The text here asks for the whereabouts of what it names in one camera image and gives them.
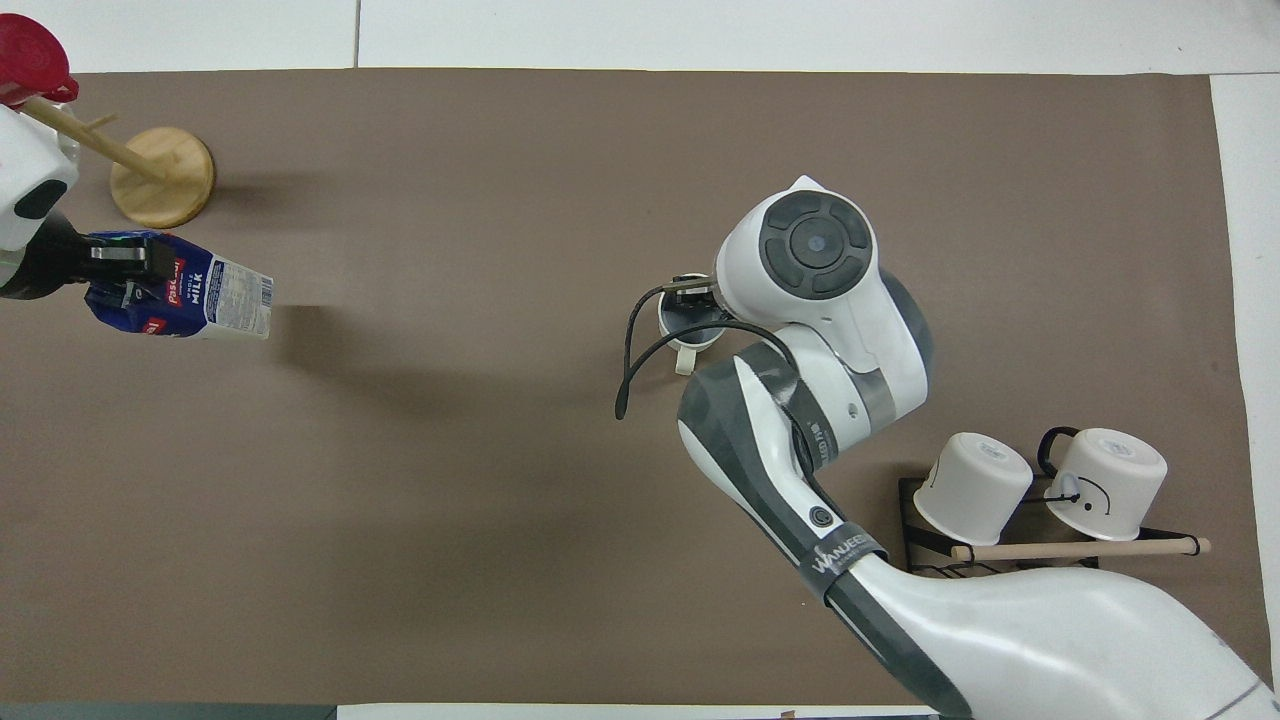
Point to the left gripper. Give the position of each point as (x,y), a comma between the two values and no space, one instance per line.
(55,260)

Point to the blue and white milk carton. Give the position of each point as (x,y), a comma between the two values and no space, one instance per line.
(225,298)

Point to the small white cup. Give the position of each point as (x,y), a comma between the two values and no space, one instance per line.
(684,330)

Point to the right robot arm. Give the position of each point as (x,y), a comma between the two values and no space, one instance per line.
(850,330)

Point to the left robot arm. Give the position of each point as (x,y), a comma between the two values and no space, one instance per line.
(25,150)

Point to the wooden cup tree stand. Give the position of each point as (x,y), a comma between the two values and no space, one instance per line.
(165,178)

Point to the red cup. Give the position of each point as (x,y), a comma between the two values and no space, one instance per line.
(25,55)

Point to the plain white cup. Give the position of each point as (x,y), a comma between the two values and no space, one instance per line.
(975,488)

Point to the white cup with face print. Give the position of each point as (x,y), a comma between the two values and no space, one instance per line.
(1115,480)

